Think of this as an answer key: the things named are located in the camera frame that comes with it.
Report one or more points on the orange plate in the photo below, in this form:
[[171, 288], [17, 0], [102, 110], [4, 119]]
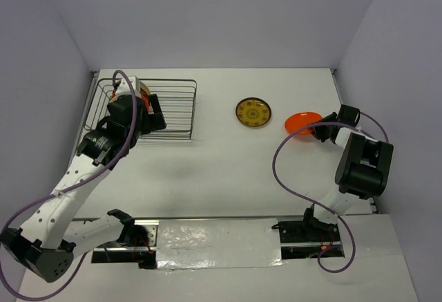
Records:
[[123, 102], [300, 121]]

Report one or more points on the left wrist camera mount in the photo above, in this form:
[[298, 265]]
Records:
[[123, 87]]

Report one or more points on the metal wire dish rack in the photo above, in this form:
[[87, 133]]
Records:
[[176, 98]]

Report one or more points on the black metal base rail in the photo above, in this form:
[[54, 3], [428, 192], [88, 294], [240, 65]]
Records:
[[141, 251]]

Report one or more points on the silver foil sheet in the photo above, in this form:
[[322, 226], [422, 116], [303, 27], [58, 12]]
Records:
[[217, 244]]

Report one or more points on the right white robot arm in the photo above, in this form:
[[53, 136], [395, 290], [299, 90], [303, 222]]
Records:
[[361, 174]]

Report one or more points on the orange plate front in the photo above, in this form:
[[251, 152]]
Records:
[[300, 121]]

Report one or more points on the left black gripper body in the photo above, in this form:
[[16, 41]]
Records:
[[142, 127]]

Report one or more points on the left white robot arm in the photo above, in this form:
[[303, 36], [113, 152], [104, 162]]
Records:
[[45, 243]]

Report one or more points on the yellow patterned plate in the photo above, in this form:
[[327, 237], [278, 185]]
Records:
[[253, 112]]

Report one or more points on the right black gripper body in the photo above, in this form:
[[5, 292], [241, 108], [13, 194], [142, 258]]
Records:
[[322, 132]]

